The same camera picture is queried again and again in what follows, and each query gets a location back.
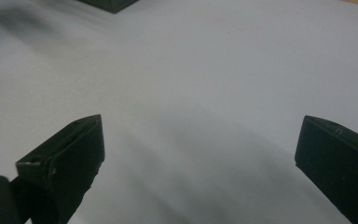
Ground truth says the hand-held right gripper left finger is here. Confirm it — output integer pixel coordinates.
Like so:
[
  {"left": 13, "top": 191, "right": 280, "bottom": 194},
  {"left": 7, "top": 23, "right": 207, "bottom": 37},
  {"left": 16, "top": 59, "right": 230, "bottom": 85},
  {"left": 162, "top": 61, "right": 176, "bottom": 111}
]
[{"left": 15, "top": 113, "right": 106, "bottom": 224}]

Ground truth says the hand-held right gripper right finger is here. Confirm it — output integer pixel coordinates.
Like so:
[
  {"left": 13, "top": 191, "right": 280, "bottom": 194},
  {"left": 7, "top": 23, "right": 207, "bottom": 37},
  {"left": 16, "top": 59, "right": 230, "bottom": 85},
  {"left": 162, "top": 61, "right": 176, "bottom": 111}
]
[{"left": 294, "top": 115, "right": 358, "bottom": 224}]

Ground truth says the smoky transparent drawer box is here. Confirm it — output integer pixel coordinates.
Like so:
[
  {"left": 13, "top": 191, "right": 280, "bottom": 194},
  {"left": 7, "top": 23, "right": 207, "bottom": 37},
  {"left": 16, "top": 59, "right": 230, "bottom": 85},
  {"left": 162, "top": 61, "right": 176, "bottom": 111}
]
[{"left": 77, "top": 0, "right": 141, "bottom": 14}]

